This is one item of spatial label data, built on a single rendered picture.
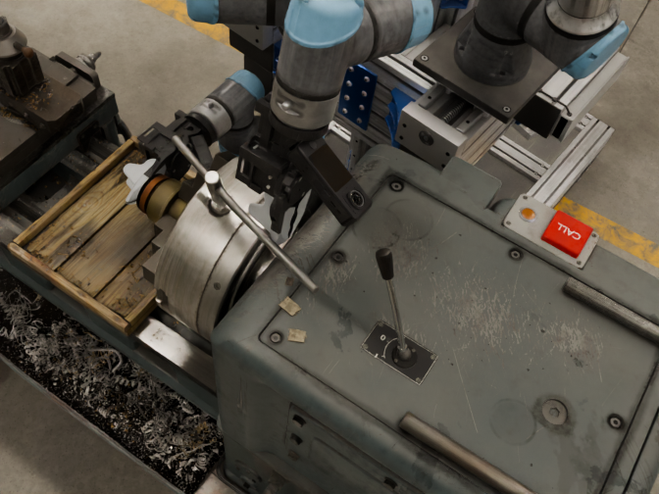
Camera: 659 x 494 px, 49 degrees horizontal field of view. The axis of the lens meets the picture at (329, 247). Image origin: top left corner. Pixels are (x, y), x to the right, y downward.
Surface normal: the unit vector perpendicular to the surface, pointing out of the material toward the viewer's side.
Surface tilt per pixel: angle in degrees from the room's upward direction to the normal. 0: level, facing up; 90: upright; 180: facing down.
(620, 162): 0
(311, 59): 77
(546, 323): 0
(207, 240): 32
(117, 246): 0
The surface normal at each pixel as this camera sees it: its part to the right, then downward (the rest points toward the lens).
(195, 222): -0.18, -0.16
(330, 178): 0.58, -0.35
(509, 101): 0.09, -0.53
